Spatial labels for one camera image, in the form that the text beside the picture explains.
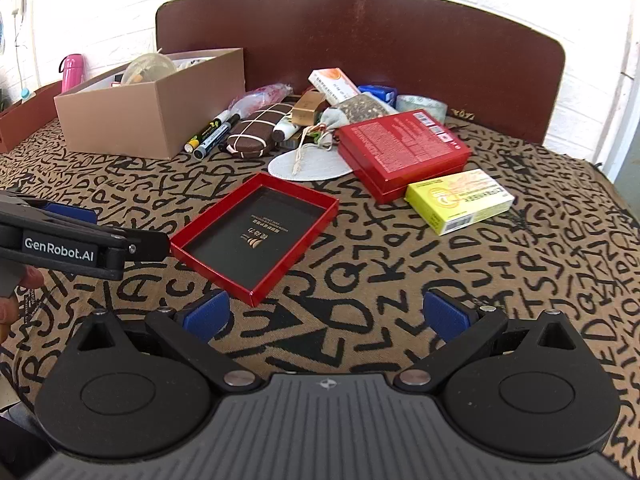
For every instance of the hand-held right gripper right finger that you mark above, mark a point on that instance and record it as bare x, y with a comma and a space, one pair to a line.
445, 314

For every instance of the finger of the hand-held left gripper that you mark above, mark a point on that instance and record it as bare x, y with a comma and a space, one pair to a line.
150, 245
75, 214

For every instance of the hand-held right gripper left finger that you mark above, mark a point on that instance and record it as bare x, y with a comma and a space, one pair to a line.
207, 316

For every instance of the red box lid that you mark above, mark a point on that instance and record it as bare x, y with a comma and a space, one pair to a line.
250, 232

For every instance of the brown cardboard box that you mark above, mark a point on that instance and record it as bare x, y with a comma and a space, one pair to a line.
120, 115

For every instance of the brown pouch with white stripes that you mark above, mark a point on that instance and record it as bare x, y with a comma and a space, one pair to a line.
255, 132

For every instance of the red box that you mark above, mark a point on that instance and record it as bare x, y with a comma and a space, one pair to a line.
400, 145

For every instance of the white oval cloth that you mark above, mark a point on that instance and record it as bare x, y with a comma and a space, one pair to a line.
320, 165

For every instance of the person's left hand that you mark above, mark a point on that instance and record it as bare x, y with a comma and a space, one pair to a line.
31, 277

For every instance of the letter-printed brown blanket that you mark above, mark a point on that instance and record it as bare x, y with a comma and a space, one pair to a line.
360, 270

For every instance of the reddish brown open box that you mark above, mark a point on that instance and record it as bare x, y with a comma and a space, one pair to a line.
25, 115

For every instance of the yellow-green small box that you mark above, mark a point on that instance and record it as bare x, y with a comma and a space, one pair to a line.
460, 200

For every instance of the yellow-green marker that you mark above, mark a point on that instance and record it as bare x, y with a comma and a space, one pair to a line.
205, 132

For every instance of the grey marker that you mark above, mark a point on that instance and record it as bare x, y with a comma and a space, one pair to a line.
215, 137

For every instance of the pink bottle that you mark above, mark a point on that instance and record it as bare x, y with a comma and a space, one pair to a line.
71, 72

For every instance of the clear plastic bowl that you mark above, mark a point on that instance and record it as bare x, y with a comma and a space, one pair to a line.
147, 67

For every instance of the white tube with dark cap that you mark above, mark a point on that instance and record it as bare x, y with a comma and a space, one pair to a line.
285, 130

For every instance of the pink and clear plastic bag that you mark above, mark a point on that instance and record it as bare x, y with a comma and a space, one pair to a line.
260, 97

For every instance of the gold small box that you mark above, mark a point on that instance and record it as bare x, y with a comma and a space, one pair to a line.
307, 107

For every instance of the blue-capped clear bottle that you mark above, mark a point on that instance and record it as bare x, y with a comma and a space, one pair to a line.
422, 105

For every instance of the blue small box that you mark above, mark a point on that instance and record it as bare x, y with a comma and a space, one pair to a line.
377, 94

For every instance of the orange and white box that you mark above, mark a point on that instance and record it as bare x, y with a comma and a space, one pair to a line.
332, 82

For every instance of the brown headboard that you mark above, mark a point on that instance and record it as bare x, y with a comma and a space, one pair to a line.
400, 40

